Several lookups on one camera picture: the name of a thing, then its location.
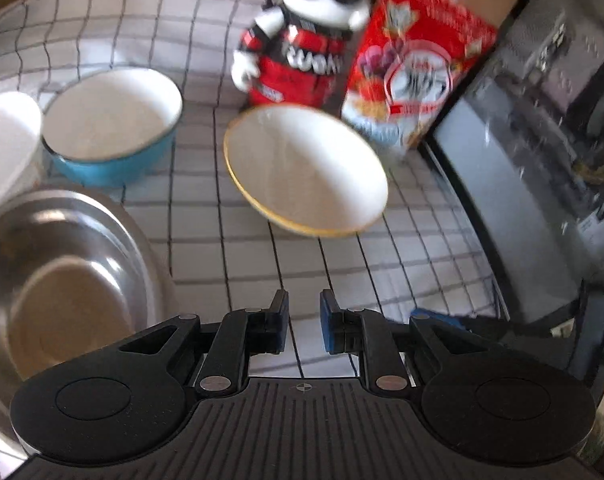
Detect checkered white tablecloth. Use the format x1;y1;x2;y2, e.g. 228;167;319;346
0;0;513;480

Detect plain white bowl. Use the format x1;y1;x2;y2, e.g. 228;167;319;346
0;91;44;211

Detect red cereal bag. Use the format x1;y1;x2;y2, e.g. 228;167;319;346
341;0;498;153

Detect gold-rimmed white bowl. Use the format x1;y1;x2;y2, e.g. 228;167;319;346
223;104;389;239

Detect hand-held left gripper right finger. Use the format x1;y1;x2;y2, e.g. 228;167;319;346
319;288;489;397

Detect white glass-panel computer case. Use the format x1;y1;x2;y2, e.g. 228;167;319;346
422;0;604;328

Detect stainless steel bowl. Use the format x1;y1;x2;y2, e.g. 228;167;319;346
0;186;170;456

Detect blue bowl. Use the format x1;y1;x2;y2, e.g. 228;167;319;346
41;66;184;189

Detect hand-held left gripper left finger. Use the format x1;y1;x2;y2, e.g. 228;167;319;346
116;289;290;397

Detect red and white robot toy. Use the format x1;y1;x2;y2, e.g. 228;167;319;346
232;0;380;113

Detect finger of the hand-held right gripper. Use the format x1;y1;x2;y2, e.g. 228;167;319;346
410;309;583;343

